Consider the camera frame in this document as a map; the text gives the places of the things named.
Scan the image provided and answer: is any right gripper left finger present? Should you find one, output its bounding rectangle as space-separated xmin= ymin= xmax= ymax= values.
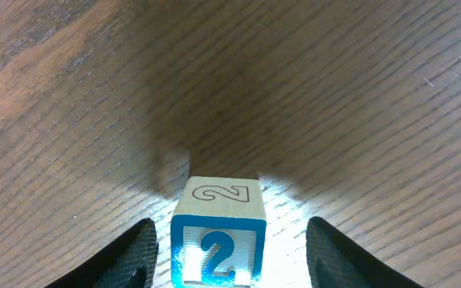
xmin=47 ymin=218 xmax=158 ymax=288

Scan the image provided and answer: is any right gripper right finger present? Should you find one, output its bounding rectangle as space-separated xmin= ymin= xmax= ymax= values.
xmin=306 ymin=217 xmax=422 ymax=288

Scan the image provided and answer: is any blue number 2 block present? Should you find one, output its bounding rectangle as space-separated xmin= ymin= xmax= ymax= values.
xmin=170 ymin=176 xmax=267 ymax=287

